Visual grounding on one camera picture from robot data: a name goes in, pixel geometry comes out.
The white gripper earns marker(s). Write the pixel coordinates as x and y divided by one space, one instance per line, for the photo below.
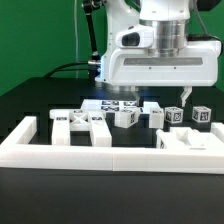
195 65

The white chair seat part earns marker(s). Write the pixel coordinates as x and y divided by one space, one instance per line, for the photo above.
187 138

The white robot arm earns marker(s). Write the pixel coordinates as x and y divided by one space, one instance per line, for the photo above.
169 20

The white chair back part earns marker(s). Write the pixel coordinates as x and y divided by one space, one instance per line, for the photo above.
66 121

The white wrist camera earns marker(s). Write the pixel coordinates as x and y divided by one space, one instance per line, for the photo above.
137 36

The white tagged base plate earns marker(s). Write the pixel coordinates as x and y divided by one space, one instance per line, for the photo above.
97 109

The white U-shaped fence frame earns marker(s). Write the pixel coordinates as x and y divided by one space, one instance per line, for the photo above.
16 151

